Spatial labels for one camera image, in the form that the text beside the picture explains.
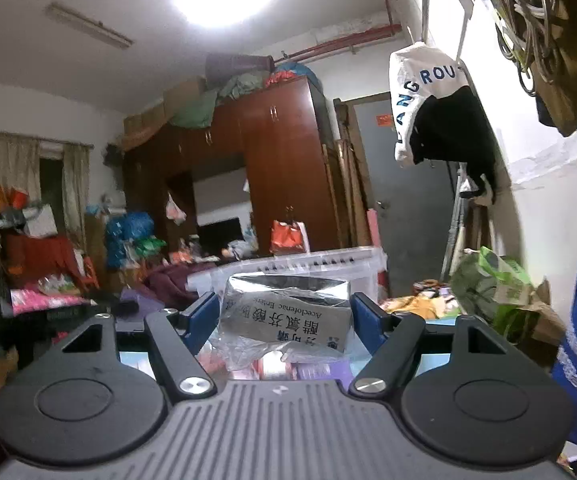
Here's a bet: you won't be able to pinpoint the white lettered cloth bag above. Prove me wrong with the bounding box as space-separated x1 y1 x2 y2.
388 42 471 166

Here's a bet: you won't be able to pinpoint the small white red bag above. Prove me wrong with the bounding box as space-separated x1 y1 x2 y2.
165 192 188 226

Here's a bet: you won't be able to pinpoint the green cloth bundle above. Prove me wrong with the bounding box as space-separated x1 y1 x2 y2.
170 72 270 129

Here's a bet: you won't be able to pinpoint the black television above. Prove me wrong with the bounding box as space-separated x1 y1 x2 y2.
197 217 244 259

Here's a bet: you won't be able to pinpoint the bundle of coiled cables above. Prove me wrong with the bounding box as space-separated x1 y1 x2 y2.
488 0 575 97

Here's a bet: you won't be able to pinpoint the red ceiling pipe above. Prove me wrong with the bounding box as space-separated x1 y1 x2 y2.
272 0 404 64

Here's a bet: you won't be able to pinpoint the grey door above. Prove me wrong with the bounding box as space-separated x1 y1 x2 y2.
353 94 458 302

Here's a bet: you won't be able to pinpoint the dark rolled mat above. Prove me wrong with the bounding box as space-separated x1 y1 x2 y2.
204 52 275 87

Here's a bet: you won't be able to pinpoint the silver foil medicine packet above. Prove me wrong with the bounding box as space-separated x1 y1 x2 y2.
217 274 354 372

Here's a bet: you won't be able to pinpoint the green plastic bag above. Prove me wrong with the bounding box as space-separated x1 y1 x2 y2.
449 246 540 337

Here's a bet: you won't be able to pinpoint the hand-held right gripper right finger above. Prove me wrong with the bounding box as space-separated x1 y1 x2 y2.
348 291 516 399

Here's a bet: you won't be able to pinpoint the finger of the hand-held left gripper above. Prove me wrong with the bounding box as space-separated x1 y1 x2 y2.
56 294 142 328

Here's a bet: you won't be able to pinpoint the blue plastic sack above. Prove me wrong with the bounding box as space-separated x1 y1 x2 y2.
105 211 156 269

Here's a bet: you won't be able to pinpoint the beige curtain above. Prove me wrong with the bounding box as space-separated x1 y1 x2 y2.
0 130 40 202
62 142 92 241

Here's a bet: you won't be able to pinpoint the blue red bundle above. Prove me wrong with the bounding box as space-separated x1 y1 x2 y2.
267 60 320 87

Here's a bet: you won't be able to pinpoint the red cloth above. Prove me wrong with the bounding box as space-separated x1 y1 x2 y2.
0 235 87 292

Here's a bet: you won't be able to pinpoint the window frame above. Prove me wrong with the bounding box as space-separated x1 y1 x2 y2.
421 0 484 63

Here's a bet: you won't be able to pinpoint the orange white plastic bag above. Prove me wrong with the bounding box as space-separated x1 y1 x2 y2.
270 219 310 256

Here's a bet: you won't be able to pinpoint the black hanging garment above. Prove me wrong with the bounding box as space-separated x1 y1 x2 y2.
411 85 500 206

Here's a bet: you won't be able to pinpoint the pink board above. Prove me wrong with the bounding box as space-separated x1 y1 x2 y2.
366 209 381 247

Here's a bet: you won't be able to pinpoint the maroon cloth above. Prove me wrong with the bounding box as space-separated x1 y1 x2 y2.
146 261 220 311

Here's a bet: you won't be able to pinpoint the wooden planks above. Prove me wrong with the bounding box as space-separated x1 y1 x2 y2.
332 100 375 249

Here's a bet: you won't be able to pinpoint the fluorescent tube fixture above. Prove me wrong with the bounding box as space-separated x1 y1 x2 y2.
43 2 134 50

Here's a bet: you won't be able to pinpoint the clear plastic container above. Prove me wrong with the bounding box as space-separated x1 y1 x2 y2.
187 246 388 313

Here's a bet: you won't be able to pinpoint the metal folding rack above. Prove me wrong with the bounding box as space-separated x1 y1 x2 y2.
442 164 470 282

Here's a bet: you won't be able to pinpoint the pink patterned blanket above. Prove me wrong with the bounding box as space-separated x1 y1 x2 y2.
10 287 95 312

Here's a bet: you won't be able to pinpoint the cardboard boxes on wardrobe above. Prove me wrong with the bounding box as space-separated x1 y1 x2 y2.
122 77 210 152

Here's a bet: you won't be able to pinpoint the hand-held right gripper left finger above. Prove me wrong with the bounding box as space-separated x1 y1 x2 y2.
53 291 219 402

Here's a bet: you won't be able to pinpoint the yellow blanket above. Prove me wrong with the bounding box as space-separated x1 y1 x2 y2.
407 294 470 322

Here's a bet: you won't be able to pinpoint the brown wooden wardrobe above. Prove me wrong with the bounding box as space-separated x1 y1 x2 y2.
118 77 343 262

